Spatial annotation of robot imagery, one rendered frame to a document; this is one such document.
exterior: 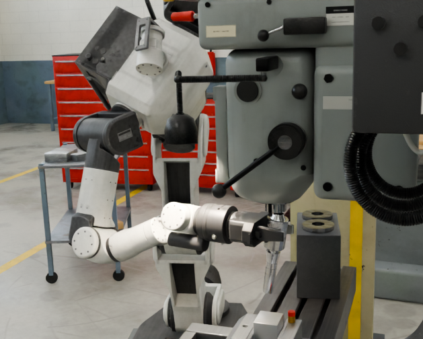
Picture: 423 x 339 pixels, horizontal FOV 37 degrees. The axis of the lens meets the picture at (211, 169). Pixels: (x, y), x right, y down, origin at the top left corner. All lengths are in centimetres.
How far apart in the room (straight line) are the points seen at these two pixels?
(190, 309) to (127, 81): 90
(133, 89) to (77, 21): 1033
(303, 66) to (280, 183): 24
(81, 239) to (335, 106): 73
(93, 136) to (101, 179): 11
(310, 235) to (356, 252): 148
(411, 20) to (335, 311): 100
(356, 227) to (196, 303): 121
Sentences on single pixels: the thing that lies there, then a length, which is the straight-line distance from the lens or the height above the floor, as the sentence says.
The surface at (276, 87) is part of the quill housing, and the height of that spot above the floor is 156.
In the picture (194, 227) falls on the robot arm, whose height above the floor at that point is 123.
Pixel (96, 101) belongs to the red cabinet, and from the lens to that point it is 672.
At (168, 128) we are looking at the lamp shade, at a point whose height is 147.
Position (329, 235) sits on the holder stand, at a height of 111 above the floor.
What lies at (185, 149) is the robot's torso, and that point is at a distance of 202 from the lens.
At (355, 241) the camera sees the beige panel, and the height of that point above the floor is 63.
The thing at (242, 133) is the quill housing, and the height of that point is 146.
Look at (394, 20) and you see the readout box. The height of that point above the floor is 167.
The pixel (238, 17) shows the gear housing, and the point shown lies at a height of 169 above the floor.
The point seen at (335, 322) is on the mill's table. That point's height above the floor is 93.
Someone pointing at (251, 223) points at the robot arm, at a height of 126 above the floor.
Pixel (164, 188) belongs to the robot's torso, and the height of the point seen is 118.
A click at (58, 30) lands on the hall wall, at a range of 1215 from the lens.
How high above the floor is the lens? 167
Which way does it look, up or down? 13 degrees down
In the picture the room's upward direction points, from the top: 2 degrees counter-clockwise
